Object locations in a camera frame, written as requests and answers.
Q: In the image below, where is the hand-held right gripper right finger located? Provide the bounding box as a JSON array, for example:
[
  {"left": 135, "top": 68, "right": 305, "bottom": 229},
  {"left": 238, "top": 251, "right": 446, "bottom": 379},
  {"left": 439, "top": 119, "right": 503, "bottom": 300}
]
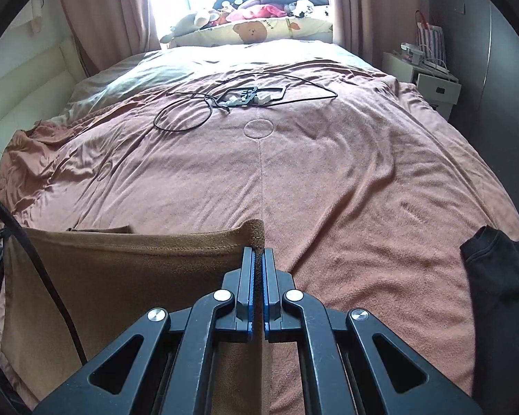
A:
[{"left": 262, "top": 247, "right": 487, "bottom": 415}]

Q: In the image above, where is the red cloth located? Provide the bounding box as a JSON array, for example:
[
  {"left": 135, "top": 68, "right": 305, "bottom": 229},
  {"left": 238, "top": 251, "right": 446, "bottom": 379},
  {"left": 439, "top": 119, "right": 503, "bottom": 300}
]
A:
[{"left": 227, "top": 3, "right": 288, "bottom": 22}]

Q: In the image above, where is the beige duvet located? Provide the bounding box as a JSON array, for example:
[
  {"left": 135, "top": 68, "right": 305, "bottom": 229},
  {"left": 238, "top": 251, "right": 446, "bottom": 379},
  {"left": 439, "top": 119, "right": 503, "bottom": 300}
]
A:
[{"left": 47, "top": 39, "right": 390, "bottom": 126}]

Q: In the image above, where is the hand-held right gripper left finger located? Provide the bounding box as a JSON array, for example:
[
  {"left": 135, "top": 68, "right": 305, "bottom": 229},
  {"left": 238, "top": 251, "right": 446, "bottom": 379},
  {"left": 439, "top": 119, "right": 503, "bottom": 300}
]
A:
[{"left": 32, "top": 246, "right": 257, "bottom": 415}]

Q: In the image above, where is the orange-brown blanket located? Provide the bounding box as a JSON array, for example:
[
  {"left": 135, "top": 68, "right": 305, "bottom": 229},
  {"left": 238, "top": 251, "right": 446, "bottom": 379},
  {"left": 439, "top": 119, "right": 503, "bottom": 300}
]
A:
[{"left": 0, "top": 58, "right": 519, "bottom": 415}]

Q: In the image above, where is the cream padded headboard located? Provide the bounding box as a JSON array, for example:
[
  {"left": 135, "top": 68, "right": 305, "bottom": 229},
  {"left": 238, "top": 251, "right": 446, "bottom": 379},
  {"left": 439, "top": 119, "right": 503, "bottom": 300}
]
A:
[{"left": 0, "top": 35, "right": 89, "bottom": 225}]

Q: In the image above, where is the dark wardrobe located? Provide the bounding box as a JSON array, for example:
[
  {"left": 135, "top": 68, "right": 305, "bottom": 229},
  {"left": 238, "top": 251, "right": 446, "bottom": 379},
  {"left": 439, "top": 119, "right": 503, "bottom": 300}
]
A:
[{"left": 419, "top": 0, "right": 519, "bottom": 234}]

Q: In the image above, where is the white power strip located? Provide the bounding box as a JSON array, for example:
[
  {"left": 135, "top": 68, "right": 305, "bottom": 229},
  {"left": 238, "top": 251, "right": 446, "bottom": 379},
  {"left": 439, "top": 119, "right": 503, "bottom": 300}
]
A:
[{"left": 421, "top": 58, "right": 450, "bottom": 74}]

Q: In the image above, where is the black and white plush toy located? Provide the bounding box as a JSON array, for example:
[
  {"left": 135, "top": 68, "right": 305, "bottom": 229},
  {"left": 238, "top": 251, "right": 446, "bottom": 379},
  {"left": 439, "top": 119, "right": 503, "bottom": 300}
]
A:
[{"left": 285, "top": 0, "right": 329, "bottom": 19}]

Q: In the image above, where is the brown plush toy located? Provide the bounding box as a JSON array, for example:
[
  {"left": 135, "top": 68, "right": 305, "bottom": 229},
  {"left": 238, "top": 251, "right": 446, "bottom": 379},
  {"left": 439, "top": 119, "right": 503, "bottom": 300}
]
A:
[{"left": 160, "top": 9, "right": 226, "bottom": 44}]

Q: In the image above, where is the bear print pillow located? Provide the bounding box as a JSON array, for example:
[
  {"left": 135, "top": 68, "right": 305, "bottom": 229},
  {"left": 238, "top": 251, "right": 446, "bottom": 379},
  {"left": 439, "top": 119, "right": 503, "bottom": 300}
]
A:
[{"left": 166, "top": 15, "right": 334, "bottom": 48}]

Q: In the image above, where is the thin black cable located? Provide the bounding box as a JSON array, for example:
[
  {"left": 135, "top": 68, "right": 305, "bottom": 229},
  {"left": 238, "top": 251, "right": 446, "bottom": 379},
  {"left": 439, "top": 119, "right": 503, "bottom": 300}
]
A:
[{"left": 153, "top": 73, "right": 339, "bottom": 132}]

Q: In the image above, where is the pink curtain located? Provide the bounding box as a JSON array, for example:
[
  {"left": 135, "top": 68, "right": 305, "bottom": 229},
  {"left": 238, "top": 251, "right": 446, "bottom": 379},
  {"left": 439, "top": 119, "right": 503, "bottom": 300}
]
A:
[
  {"left": 54, "top": 0, "right": 163, "bottom": 74},
  {"left": 331, "top": 0, "right": 425, "bottom": 70}
]

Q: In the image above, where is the small black frame device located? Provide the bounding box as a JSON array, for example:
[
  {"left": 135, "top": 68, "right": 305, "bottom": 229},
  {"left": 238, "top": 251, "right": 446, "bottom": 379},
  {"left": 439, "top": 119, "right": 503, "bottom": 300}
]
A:
[{"left": 216, "top": 86, "right": 288, "bottom": 109}]

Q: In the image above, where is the brown printed t-shirt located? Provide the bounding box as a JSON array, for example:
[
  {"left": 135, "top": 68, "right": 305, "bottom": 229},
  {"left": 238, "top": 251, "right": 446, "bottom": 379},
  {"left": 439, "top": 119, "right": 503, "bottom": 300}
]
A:
[{"left": 0, "top": 220, "right": 269, "bottom": 415}]

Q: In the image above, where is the striped gift bag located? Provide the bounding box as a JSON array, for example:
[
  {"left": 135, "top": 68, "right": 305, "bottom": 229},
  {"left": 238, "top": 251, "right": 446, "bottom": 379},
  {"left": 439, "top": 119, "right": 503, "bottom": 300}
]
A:
[{"left": 415, "top": 9, "right": 448, "bottom": 67}]

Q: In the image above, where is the white nightstand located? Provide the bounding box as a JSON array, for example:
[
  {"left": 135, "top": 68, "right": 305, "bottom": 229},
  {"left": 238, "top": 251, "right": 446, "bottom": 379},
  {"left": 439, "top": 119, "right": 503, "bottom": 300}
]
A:
[{"left": 381, "top": 51, "right": 463, "bottom": 115}]

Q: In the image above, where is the black garment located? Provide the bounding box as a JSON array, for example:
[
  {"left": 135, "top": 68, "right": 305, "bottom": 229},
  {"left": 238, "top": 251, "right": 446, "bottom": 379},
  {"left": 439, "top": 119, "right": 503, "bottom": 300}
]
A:
[{"left": 459, "top": 225, "right": 519, "bottom": 415}]

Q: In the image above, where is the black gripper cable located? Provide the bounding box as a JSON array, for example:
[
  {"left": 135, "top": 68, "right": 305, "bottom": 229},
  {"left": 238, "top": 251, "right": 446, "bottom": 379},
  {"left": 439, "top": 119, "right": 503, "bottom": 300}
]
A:
[{"left": 0, "top": 184, "right": 89, "bottom": 366}]

